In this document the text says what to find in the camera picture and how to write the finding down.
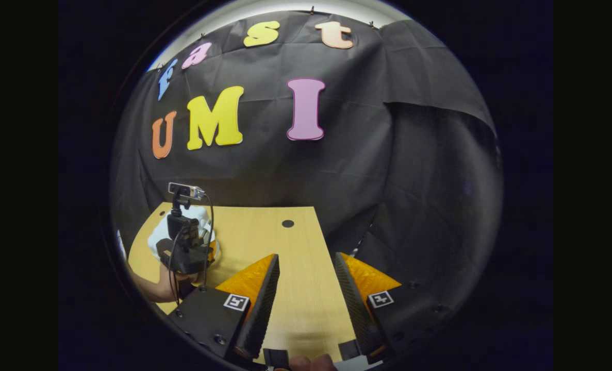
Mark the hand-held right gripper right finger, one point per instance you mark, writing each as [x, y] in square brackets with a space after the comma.
[356, 304]

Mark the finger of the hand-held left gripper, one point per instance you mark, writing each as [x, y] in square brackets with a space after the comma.
[212, 251]

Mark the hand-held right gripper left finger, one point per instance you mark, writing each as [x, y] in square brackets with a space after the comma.
[262, 304]

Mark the light blue suitcase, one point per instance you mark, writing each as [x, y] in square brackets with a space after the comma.
[159, 237]

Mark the black table grommet hole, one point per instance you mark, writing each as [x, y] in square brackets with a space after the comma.
[287, 223]

